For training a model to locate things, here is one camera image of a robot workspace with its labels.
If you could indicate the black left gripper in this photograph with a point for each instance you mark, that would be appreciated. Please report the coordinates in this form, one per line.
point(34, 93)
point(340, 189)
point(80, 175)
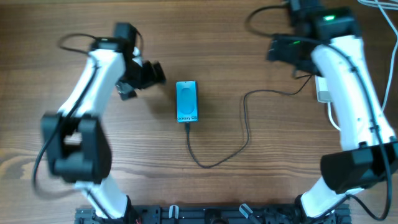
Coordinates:
point(148, 78)

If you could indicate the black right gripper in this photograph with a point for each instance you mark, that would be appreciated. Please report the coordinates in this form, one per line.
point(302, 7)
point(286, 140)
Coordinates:
point(282, 50)

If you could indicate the smartphone with blue screen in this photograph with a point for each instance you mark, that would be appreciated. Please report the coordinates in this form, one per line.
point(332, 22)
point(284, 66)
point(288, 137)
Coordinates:
point(187, 101)

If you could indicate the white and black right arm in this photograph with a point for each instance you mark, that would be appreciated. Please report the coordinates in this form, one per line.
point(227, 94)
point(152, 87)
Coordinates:
point(329, 42)

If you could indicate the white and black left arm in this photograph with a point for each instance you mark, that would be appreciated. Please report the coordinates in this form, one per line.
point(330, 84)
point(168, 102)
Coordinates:
point(74, 141)

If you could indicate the white power strip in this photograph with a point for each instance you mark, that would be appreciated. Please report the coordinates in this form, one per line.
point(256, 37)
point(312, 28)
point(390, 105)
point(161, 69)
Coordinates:
point(322, 91)

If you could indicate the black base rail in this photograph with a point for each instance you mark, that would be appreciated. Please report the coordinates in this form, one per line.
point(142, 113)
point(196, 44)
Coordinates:
point(268, 214)

